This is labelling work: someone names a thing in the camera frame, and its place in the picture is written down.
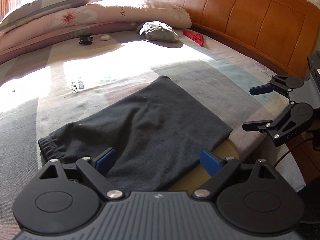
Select grey floral pillow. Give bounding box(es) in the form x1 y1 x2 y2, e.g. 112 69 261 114
1 0 91 33

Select orange wooden headboard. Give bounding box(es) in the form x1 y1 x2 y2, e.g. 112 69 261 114
159 0 319 77

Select pink floral folded quilt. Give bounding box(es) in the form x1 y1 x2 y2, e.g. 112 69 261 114
1 0 191 63

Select black hair claw clip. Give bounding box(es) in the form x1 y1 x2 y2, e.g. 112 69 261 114
79 34 93 46

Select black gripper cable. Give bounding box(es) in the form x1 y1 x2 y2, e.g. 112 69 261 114
271 137 320 193

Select grey bundled cloth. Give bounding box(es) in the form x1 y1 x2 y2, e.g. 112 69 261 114
136 21 179 43

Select white earbud case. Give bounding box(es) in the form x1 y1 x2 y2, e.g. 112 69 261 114
100 35 110 41

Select dark grey sweatpants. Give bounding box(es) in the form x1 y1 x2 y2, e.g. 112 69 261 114
39 76 232 192

